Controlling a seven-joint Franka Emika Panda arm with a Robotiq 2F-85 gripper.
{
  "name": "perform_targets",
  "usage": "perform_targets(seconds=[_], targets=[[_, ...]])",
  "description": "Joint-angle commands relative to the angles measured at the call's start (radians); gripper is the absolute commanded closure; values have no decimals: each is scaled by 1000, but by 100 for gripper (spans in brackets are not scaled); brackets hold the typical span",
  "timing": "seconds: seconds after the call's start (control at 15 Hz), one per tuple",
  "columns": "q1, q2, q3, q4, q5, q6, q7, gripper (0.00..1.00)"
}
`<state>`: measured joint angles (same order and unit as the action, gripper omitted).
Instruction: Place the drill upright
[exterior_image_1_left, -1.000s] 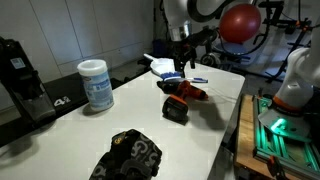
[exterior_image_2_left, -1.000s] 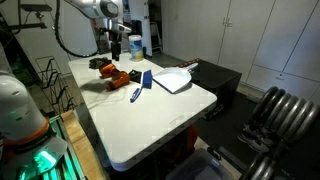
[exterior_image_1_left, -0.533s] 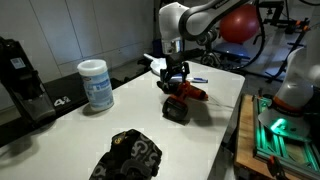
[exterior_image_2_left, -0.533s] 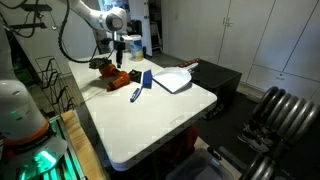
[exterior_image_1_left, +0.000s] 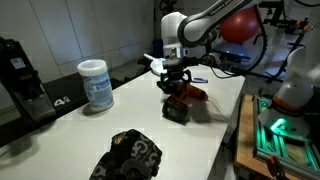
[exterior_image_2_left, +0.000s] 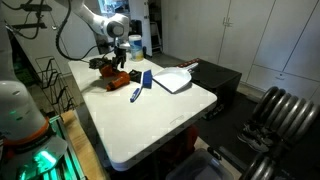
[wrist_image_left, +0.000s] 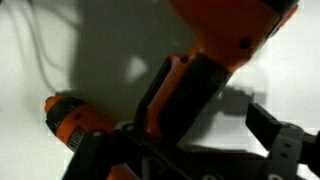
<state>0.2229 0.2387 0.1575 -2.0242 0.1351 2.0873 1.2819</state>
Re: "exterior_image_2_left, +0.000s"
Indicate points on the grey plate dumbbell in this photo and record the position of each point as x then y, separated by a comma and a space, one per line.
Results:
286, 110

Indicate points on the blue hand brush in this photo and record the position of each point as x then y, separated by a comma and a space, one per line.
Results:
143, 81

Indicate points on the wooden plank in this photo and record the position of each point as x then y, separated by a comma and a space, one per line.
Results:
80, 143

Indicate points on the white dustpan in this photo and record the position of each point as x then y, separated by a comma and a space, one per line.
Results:
171, 79

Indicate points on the red object under table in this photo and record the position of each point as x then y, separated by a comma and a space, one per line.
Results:
181, 143

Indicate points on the translucent plastic bin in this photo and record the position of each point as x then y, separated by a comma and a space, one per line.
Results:
196, 168

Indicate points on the white cabinet doors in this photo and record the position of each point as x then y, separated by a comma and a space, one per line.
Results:
266, 36

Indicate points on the black storage box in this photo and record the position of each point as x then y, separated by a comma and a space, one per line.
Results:
216, 80

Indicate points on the white wipes canister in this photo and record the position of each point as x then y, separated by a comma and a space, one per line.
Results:
136, 48

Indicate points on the black floor mat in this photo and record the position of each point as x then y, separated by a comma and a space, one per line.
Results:
226, 126

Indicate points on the grey sneaker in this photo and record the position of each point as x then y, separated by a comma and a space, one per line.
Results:
263, 135
253, 142

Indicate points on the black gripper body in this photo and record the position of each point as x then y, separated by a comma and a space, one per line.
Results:
120, 52

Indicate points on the green lit robot base platform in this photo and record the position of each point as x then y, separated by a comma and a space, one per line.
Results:
68, 160

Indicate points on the red and black strip tool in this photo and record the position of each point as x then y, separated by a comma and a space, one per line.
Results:
186, 63

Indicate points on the black camera mount bars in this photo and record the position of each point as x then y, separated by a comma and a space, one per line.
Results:
35, 7

